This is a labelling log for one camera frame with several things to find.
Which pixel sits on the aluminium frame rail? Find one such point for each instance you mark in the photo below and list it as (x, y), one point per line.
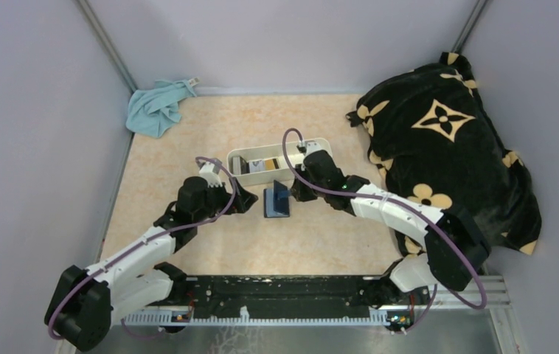
(390, 316)

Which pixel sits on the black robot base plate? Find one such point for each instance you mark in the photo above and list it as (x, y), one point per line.
(321, 297)

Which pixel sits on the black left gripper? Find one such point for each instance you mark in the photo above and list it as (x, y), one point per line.
(233, 196)

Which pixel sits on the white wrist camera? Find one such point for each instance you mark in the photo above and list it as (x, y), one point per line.
(210, 173)
(308, 147)

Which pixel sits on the blue leather card holder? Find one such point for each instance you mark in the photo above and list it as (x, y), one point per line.
(276, 201)

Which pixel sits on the light blue cloth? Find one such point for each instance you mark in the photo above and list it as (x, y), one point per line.
(152, 112)

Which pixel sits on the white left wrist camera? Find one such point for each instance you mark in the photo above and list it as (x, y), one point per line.
(210, 173)

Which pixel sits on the black gold patterned blanket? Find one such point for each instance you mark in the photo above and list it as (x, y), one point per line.
(433, 143)

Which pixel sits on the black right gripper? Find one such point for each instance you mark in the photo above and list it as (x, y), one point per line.
(304, 184)

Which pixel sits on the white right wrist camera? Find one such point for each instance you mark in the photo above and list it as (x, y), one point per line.
(308, 147)

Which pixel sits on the gold card in bin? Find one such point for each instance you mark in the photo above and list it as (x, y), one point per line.
(271, 164)

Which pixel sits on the white oval plastic bin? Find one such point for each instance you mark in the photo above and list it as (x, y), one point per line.
(238, 161)

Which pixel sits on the white card in bin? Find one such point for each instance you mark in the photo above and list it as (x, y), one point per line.
(257, 166)

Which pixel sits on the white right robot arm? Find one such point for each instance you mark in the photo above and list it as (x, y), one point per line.
(453, 247)

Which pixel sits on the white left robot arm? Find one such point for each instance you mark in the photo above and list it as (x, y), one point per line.
(88, 301)

